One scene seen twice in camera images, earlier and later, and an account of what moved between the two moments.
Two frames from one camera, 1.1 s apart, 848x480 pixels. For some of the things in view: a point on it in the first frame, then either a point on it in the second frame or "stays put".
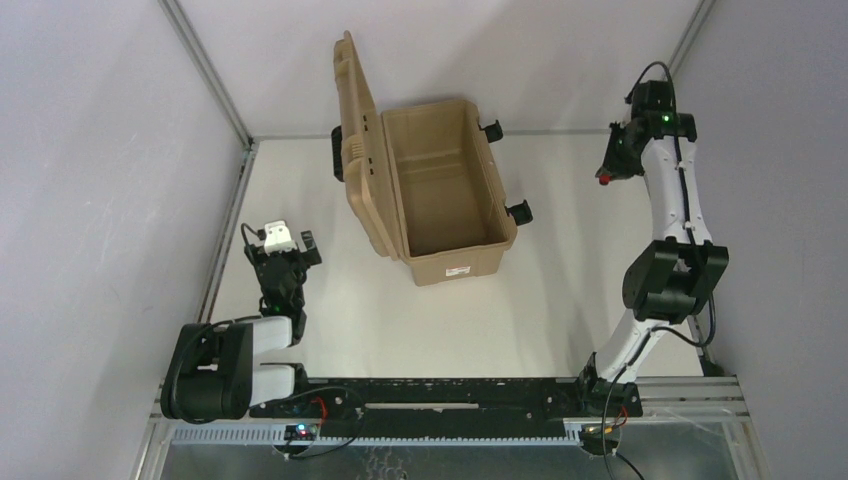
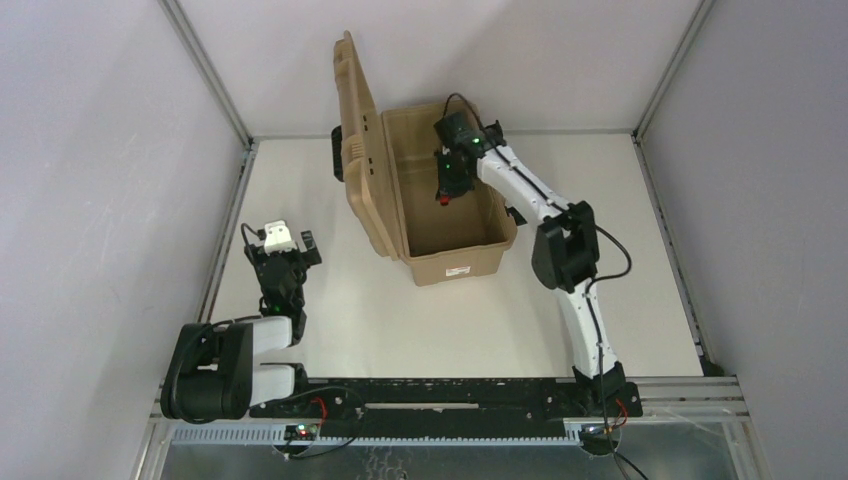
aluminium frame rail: (227, 230) stays put
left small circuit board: (300, 432) stays put
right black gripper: (616, 157) → (446, 183)
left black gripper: (282, 259) stays put
